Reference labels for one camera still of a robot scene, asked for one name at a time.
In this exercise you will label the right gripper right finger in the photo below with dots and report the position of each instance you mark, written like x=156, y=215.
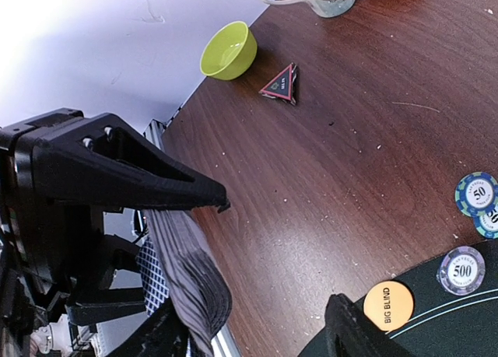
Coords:
x=348, y=332

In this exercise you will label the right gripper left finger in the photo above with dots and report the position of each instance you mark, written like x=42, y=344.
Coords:
x=160, y=335

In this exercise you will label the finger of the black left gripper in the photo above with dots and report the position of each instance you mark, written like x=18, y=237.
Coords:
x=104, y=161

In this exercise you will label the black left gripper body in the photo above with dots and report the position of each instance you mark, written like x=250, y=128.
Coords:
x=52, y=199

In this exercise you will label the orange big blind button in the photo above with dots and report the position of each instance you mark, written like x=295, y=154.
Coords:
x=389, y=305

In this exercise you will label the grey playing card deck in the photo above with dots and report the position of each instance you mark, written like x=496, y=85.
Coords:
x=176, y=263

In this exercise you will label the purple poker chip stack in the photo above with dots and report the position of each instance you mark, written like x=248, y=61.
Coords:
x=462, y=271

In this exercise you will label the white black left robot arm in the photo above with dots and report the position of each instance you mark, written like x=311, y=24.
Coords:
x=92, y=299

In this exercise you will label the round black poker mat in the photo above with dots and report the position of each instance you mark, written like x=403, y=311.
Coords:
x=443, y=324

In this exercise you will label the lime green bowl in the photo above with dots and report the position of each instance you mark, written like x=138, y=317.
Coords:
x=229, y=53

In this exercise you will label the black red triangle marker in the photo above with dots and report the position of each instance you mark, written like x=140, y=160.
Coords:
x=283, y=86

